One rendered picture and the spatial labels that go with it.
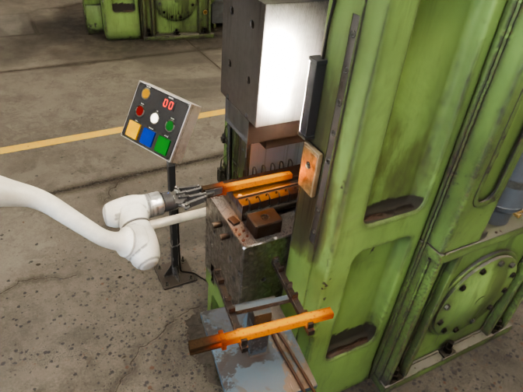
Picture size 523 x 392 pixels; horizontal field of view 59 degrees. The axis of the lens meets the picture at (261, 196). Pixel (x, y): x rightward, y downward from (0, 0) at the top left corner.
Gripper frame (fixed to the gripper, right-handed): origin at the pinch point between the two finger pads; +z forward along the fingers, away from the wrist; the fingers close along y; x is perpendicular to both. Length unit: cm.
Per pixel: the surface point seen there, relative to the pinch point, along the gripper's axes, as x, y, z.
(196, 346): -4, 61, -30
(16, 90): -104, -352, -63
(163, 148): -4.1, -42.1, -6.8
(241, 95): 38.9, 1.0, 10.0
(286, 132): 24.7, 7.6, 25.9
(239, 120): 28.7, 0.4, 9.8
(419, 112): 45, 42, 52
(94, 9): -74, -501, 45
